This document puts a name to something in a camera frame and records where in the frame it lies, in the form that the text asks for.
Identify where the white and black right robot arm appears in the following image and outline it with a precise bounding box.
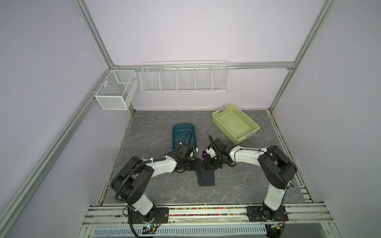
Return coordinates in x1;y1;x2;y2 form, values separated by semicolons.
203;135;298;222

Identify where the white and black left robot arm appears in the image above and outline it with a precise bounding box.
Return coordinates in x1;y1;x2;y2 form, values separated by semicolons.
110;131;201;223

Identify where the teal plastic cutlery bin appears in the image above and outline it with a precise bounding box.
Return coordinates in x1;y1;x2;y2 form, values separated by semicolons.
172;123;197;150

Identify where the light green perforated plastic basket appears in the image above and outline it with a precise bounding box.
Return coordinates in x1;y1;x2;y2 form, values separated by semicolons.
212;104;260;145

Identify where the white wire wall rack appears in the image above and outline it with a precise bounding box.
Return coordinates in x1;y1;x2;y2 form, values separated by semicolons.
140;60;230;93

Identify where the white mesh wall basket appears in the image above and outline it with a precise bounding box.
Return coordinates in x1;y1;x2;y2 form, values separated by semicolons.
95;70;139;111

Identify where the aluminium enclosure frame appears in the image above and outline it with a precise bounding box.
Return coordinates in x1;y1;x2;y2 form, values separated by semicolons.
0;0;340;230

